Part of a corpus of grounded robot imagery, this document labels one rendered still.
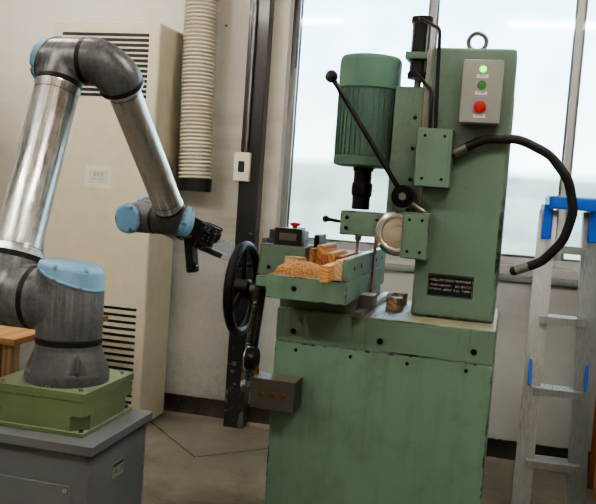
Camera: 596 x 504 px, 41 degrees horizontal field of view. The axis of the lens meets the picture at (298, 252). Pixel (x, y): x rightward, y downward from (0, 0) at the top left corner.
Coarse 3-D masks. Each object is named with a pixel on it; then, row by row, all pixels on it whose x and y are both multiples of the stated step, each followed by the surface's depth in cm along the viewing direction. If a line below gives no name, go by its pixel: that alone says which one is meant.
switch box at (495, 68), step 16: (464, 64) 204; (480, 64) 202; (496, 64) 201; (464, 80) 204; (480, 80) 203; (496, 80) 202; (464, 96) 204; (480, 96) 203; (496, 96) 202; (464, 112) 204; (496, 112) 202
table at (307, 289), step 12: (264, 276) 225; (276, 276) 202; (288, 276) 201; (360, 276) 215; (276, 288) 202; (288, 288) 201; (300, 288) 201; (312, 288) 200; (324, 288) 199; (336, 288) 198; (348, 288) 200; (360, 288) 216; (372, 288) 235; (300, 300) 201; (312, 300) 200; (324, 300) 199; (336, 300) 198; (348, 300) 201
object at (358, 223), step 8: (344, 216) 228; (352, 216) 227; (360, 216) 226; (368, 216) 226; (376, 216) 225; (344, 224) 228; (352, 224) 227; (360, 224) 227; (368, 224) 226; (344, 232) 228; (352, 232) 227; (360, 232) 227; (368, 232) 226; (360, 240) 230
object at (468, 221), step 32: (448, 64) 210; (512, 64) 206; (448, 96) 211; (512, 96) 207; (448, 128) 211; (480, 128) 209; (512, 128) 224; (480, 160) 210; (448, 192) 212; (480, 192) 210; (448, 224) 213; (480, 224) 211; (448, 256) 213; (480, 256) 211; (416, 288) 216; (480, 288) 212; (480, 320) 212
